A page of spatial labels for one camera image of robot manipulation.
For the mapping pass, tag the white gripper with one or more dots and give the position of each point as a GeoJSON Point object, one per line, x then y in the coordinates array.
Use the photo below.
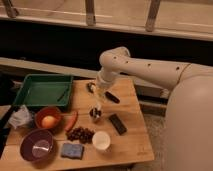
{"type": "Point", "coordinates": [104, 81]}

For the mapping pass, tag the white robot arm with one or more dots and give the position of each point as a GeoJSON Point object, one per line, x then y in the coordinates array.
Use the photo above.
{"type": "Point", "coordinates": [189, 114]}

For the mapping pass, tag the small metal cup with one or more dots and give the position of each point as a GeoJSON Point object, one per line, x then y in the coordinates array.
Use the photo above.
{"type": "Point", "coordinates": [93, 118]}

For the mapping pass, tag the white plastic cup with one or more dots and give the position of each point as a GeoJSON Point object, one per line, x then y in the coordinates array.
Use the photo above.
{"type": "Point", "coordinates": [101, 140]}

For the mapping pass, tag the black rectangular block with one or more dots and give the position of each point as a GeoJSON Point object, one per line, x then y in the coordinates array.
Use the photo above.
{"type": "Point", "coordinates": [117, 123]}

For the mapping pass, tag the wooden table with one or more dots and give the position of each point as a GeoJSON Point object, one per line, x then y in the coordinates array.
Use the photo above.
{"type": "Point", "coordinates": [131, 147]}

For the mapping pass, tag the bunch of dark grapes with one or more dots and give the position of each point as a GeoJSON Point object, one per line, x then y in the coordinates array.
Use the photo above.
{"type": "Point", "coordinates": [83, 135]}

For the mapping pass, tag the red bowl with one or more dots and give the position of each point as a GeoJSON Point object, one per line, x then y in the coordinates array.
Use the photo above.
{"type": "Point", "coordinates": [48, 111]}

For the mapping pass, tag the yellow apple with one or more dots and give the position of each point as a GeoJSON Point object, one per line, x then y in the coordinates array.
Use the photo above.
{"type": "Point", "coordinates": [48, 122]}

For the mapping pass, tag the green plastic tray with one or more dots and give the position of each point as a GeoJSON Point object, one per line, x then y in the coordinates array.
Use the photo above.
{"type": "Point", "coordinates": [41, 90]}

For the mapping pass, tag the blue sponge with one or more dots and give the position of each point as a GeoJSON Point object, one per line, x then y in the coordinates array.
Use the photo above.
{"type": "Point", "coordinates": [72, 151]}

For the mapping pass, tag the purple bowl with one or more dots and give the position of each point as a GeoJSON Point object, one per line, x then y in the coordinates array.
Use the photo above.
{"type": "Point", "coordinates": [37, 145]}

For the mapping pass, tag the crumpled grey cloth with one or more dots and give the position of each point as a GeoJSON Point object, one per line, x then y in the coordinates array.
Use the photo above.
{"type": "Point", "coordinates": [22, 118]}

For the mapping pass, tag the black handled metal spoon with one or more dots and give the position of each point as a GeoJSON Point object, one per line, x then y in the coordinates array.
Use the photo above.
{"type": "Point", "coordinates": [108, 95]}

